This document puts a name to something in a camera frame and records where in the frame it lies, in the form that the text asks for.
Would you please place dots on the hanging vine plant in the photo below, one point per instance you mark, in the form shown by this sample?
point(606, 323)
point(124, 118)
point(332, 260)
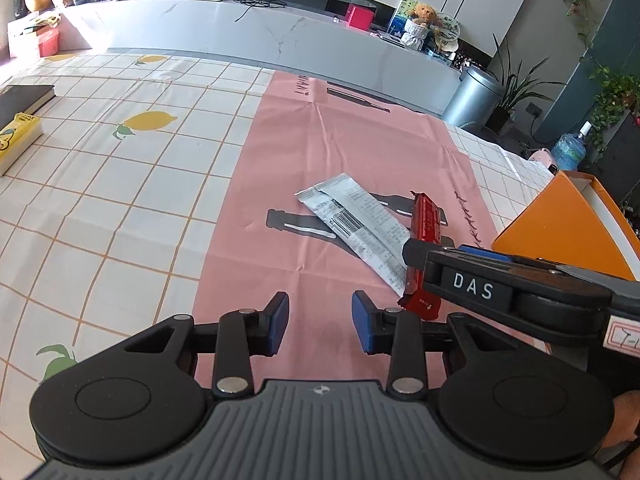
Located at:
point(577, 5)

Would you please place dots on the slim red snack bar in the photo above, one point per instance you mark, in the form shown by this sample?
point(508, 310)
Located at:
point(425, 220)

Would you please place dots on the pink printed mat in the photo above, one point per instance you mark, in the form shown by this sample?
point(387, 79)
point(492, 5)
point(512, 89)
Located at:
point(350, 135)

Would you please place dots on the bushy green plant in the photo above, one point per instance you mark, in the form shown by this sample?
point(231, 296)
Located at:
point(617, 105)

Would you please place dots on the teddy bear in white basket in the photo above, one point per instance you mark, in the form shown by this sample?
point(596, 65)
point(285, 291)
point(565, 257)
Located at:
point(420, 30)

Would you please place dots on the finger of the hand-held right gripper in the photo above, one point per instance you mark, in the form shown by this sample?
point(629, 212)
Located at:
point(482, 252)
point(417, 255)

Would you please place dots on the white cardboard box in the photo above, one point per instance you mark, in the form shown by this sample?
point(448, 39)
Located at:
point(22, 35)

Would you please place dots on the large blue water bottle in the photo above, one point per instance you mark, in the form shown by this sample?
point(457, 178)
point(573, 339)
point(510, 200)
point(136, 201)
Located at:
point(570, 152)

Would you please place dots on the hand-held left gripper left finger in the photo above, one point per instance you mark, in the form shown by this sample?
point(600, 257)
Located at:
point(279, 322)

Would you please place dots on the grey metal trash bin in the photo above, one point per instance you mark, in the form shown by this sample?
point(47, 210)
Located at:
point(472, 100)

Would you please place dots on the small pink appliance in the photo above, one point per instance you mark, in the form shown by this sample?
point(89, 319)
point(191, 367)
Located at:
point(542, 159)

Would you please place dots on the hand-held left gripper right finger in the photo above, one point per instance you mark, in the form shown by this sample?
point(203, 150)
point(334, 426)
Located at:
point(362, 325)

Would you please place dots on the decorated round hand fan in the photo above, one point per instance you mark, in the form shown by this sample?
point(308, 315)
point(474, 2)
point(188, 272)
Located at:
point(446, 32)

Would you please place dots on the wall socket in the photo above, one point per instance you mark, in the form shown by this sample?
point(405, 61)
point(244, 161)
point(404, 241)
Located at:
point(534, 109)

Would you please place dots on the person's right forearm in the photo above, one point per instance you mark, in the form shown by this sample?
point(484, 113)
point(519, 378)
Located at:
point(629, 425)

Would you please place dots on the magenta box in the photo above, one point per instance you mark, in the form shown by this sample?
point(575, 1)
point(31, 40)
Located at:
point(361, 17)

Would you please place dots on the silver printed snack packet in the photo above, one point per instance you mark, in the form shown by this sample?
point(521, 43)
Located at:
point(350, 220)

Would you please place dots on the black book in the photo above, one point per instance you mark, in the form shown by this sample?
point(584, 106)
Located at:
point(25, 100)

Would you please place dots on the orange cardboard box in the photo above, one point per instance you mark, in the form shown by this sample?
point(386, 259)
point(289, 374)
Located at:
point(550, 230)

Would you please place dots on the yellow rectangular box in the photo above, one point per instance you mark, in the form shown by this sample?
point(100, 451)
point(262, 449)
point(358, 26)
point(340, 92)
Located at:
point(17, 140)

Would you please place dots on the white marble cabinet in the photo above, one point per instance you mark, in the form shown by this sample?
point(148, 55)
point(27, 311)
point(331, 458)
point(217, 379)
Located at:
point(250, 30)

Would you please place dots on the blue picture card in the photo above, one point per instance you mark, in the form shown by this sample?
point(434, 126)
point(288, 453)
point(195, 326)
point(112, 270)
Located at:
point(398, 17)

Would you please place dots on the small red box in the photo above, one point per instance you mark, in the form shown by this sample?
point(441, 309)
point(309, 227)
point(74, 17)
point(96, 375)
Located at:
point(49, 42)

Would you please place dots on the long-leaved potted plant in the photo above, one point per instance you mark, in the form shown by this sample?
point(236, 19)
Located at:
point(515, 90)

